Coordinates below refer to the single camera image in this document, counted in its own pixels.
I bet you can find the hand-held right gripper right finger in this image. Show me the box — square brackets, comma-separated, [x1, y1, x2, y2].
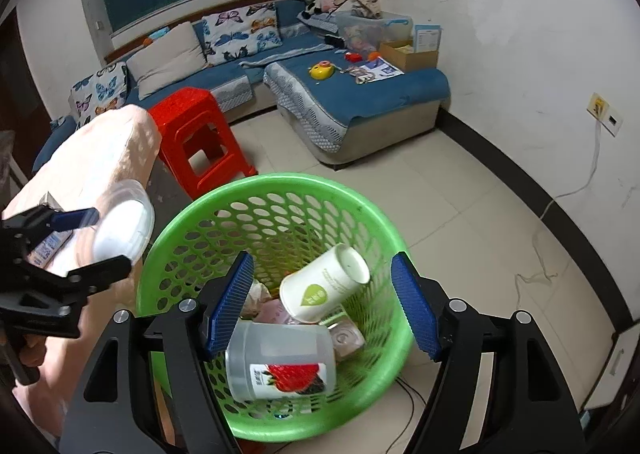
[391, 251, 586, 454]

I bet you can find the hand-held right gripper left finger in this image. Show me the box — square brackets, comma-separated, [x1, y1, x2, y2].
[60, 250, 256, 454]

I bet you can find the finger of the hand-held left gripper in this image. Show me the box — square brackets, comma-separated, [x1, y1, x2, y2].
[2, 206, 101, 241]
[20, 255, 132, 305]

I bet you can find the clear plastic bag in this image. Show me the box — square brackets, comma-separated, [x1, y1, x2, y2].
[242, 279, 301, 327]

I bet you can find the clear plastic cup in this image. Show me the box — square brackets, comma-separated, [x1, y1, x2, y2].
[92, 179, 155, 269]

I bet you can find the plastic cup with strawberry label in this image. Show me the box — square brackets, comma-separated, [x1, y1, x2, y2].
[225, 320, 337, 404]

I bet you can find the white paper cup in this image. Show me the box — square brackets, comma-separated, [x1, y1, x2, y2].
[279, 243, 371, 325]

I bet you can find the green plastic basket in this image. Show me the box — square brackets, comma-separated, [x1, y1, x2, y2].
[136, 173, 418, 444]

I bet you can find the person's left hand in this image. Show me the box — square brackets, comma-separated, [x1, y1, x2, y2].
[12, 334, 48, 370]

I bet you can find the white and blue milk carton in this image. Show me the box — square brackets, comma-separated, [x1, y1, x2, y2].
[27, 229, 76, 267]

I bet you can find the pink tablecloth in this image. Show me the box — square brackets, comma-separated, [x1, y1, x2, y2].
[0, 104, 163, 440]

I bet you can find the small butterfly print pillow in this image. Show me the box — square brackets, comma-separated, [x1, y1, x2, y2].
[70, 61, 128, 129]

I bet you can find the red plastic stool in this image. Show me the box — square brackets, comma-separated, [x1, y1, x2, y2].
[147, 88, 258, 201]

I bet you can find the grey pillow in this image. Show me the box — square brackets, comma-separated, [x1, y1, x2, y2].
[126, 22, 208, 100]

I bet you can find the white cabinet panel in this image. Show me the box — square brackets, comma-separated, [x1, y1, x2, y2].
[580, 314, 640, 415]

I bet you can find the blue sofa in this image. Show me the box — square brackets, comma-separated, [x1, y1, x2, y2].
[32, 0, 452, 175]

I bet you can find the blue and white magazine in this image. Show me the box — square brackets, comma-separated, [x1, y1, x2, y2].
[350, 58, 405, 83]

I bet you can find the cardboard box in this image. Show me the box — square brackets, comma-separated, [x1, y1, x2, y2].
[378, 40, 440, 72]

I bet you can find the yellow toy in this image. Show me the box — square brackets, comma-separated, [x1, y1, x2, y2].
[307, 60, 341, 81]

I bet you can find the large butterfly print pillow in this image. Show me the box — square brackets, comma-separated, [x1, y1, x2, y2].
[202, 2, 283, 67]

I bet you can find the white and blue leaflet card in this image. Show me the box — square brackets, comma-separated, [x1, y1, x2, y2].
[414, 24, 443, 53]

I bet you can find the clear plastic storage box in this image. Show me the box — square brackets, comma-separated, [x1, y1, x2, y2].
[334, 11, 415, 52]

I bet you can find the grey cat plush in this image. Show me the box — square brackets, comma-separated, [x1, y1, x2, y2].
[345, 0, 383, 19]

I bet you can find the black cable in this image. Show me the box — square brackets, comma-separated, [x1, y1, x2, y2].
[385, 376, 431, 454]

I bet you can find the white cable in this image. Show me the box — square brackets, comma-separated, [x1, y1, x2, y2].
[515, 119, 603, 285]

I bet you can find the wall outlet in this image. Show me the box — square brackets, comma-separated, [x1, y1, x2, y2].
[587, 92, 625, 137]

